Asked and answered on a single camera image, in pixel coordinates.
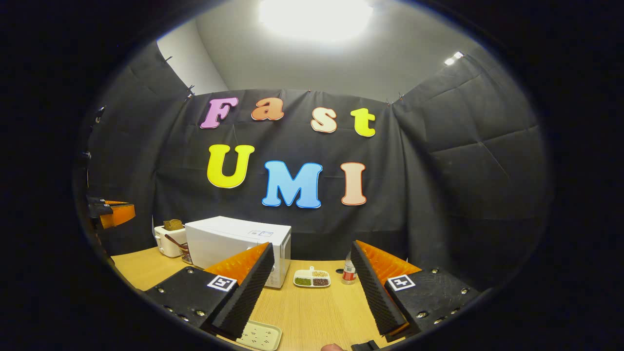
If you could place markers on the pale rectangular tray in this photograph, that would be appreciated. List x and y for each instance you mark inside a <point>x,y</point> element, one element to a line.
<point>261,336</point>

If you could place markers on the small ceiling light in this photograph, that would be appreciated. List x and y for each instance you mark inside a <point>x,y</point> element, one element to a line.
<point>453,57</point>

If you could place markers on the white toaster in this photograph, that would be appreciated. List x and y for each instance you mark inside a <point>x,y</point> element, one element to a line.
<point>165,243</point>

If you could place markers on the clear bottle with red label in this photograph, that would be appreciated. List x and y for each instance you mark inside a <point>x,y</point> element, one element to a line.
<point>349,273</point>

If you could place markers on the white microwave oven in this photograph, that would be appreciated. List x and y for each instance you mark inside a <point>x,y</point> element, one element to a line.
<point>219,239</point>

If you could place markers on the large ceiling light panel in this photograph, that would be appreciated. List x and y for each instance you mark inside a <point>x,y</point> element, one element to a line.
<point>314,19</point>

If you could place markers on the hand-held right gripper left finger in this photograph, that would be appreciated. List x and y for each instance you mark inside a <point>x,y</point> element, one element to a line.
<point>246,297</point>

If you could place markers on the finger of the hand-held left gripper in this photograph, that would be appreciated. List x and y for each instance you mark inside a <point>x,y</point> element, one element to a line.
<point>119,214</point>

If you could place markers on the brown toast slices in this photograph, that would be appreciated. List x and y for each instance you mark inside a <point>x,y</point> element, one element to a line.
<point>173,224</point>

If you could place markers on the brown wooden spoon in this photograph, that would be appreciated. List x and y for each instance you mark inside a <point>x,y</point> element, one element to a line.
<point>174,241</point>

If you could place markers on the white divided seasoning dish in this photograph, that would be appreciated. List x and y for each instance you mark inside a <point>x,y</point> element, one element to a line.
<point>312,279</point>

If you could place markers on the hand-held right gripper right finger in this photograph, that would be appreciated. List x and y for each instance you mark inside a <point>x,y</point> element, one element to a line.
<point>374,297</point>

